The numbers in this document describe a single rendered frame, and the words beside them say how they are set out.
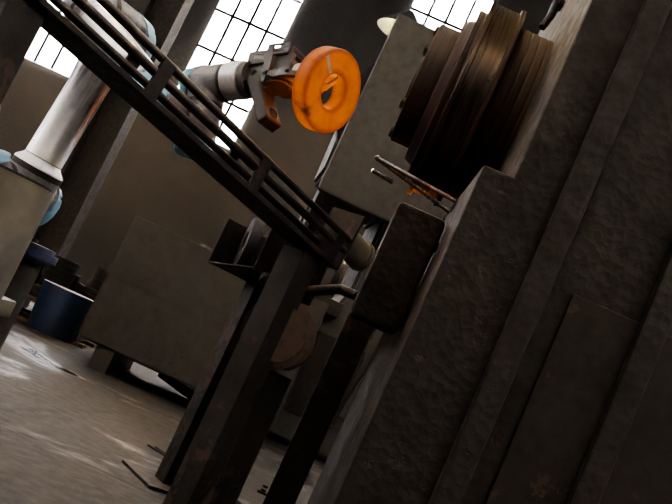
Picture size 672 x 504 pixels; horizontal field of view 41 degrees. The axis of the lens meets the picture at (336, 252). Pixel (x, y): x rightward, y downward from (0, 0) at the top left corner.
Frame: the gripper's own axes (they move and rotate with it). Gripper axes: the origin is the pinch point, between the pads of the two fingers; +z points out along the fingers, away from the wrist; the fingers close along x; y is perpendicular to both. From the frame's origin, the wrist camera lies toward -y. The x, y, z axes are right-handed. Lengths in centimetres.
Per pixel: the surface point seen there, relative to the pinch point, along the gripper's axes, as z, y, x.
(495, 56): 17.5, 19.6, 28.2
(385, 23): -444, 478, 646
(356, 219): 6.5, -24.0, 7.9
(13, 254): -20, -48, -38
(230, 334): -64, -34, 64
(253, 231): -61, -6, 60
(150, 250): -220, 28, 176
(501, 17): 15.8, 30.6, 31.0
